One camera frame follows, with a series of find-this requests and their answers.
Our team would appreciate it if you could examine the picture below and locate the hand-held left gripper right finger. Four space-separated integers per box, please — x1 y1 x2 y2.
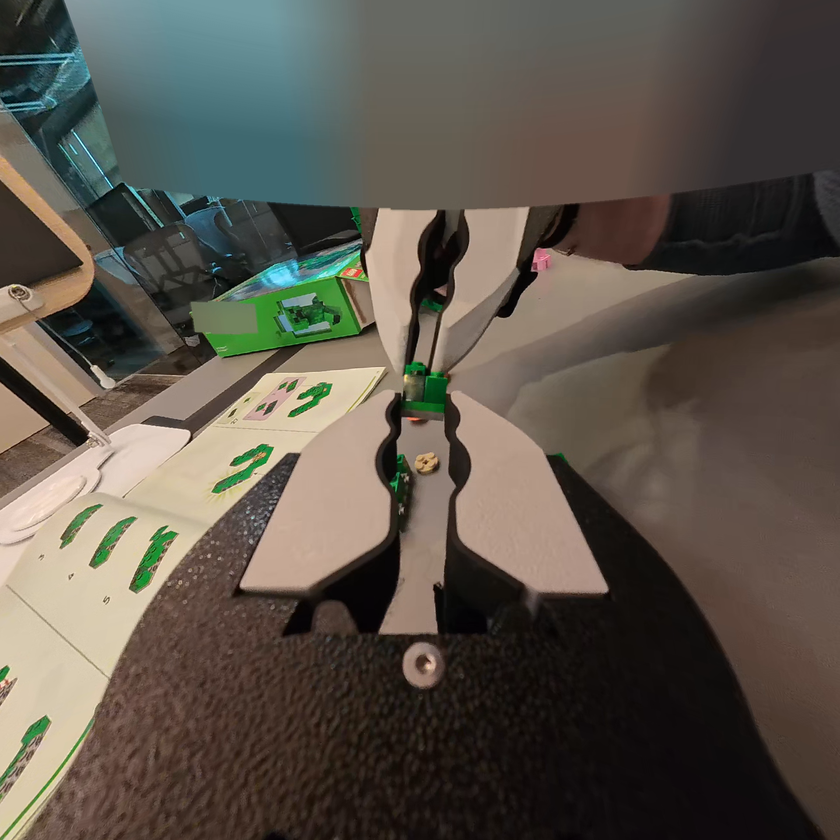
445 390 610 613

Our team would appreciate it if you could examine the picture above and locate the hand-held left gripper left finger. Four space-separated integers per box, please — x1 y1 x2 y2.
238 391 404 601

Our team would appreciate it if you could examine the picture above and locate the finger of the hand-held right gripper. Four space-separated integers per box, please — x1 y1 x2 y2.
361 207 439 375
428 207 532 376

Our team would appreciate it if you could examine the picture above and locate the green and grey brick assembly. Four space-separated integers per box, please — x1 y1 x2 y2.
401 360 451 422

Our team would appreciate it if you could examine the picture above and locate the person's right forearm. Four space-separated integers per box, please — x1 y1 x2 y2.
626 169 840 277

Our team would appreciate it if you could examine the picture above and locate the grey desk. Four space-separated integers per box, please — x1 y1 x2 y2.
0 252 840 840

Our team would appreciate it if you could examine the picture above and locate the person's right hand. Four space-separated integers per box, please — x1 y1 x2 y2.
560 195 672 265

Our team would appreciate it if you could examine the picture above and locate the green brick with white marks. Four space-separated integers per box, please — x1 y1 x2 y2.
390 453 412 521

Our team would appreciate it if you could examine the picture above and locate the green brick set box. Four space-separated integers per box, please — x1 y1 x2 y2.
196 239 370 359

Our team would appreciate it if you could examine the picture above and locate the white lamp base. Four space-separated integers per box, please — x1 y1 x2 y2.
0 283 193 547

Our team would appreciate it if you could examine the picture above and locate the black office chair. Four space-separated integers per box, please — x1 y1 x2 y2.
123 222 221 312

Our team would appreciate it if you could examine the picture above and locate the brick instruction booklet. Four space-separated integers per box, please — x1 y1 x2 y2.
0 366 388 840

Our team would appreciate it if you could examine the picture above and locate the wood framed dark panel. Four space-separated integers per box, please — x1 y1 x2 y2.
0 156 97 332

